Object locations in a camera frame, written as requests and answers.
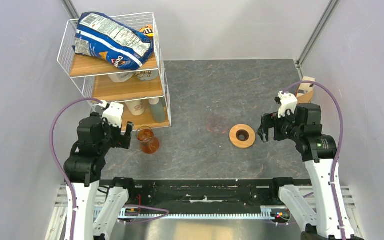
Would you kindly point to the aluminium frame rail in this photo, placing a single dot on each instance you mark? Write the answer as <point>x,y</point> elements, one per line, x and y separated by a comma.
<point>326,15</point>

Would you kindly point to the white paper cup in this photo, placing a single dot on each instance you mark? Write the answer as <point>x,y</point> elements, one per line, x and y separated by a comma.
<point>136,107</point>

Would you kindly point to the blue Doritos chip bag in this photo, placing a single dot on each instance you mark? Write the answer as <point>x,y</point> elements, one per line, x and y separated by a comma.
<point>100,36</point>

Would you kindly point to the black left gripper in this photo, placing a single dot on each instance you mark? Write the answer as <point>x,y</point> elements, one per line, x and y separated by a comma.
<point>121,140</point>

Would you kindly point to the amber glass carafe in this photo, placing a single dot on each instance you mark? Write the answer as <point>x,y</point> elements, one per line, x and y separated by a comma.
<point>149,143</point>

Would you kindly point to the round wooden dripper collar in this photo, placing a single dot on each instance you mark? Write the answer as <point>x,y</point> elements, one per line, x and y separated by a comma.
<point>242,136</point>

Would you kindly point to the green spray bottle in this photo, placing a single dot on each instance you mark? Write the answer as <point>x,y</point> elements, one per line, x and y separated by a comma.
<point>157,110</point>

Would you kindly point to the brown coffee filter holder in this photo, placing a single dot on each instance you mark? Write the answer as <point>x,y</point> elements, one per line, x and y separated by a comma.
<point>305,91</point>

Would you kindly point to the yellow M&M's candy bag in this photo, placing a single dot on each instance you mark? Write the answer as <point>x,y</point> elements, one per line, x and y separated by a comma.
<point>148,31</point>

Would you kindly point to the white wire shelf rack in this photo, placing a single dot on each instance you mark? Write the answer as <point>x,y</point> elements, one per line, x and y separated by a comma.
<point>90,74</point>

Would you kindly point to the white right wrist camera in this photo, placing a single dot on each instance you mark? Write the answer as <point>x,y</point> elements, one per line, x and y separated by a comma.
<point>288,103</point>

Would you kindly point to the slotted cable duct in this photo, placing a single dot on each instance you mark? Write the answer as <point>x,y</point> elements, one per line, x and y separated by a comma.
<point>264,214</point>

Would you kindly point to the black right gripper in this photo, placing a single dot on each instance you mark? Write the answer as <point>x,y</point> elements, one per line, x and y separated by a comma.
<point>272,120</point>

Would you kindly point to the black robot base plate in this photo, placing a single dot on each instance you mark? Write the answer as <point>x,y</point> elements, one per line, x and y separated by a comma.
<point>202,196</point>

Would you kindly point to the white jug bottle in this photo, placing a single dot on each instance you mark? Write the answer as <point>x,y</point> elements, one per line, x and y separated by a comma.
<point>120,77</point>

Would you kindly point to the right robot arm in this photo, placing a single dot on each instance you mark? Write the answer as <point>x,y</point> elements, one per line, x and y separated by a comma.
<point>328,220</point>

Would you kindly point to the cartoon print white cup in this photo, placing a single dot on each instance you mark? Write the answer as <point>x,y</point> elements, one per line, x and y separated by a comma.
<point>147,75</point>

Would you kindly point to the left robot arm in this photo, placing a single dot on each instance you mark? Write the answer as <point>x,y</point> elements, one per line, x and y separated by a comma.
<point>97,134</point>

